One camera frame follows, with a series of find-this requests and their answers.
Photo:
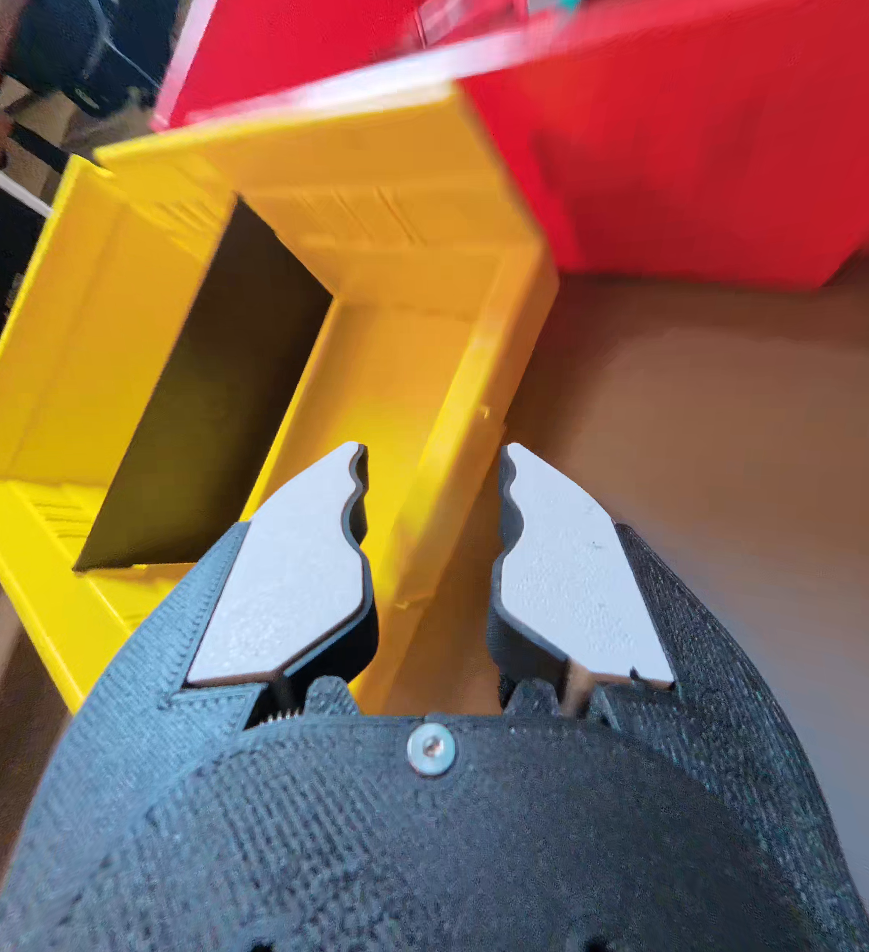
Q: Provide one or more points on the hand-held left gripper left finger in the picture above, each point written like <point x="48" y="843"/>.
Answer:
<point x="286" y="580"/>

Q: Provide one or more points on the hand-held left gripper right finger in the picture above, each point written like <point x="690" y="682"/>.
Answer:
<point x="576" y="587"/>

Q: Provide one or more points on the yellow plastic bin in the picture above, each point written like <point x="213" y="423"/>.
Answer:
<point x="419" y="245"/>

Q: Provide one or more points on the red plastic bin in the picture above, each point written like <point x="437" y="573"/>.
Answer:
<point x="702" y="149"/>

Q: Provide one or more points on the black bin divider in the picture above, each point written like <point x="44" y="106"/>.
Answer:
<point x="204" y="394"/>

